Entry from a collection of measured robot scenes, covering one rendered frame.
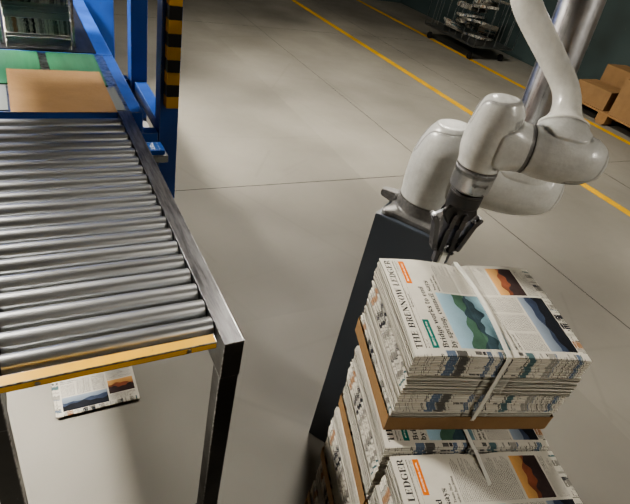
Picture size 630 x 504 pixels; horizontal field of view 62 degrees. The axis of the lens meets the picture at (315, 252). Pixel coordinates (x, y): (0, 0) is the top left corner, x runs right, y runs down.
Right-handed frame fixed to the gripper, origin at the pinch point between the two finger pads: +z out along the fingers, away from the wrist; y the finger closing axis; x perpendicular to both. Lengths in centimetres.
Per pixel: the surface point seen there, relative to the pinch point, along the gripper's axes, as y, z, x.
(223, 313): -50, 22, 2
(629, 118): 418, 81, 416
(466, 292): -1.0, -4.2, -16.6
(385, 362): -17.7, 9.3, -24.5
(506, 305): 6.7, -4.5, -20.4
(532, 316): 11.1, -4.6, -23.7
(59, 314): -87, 22, 0
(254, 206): -22, 101, 185
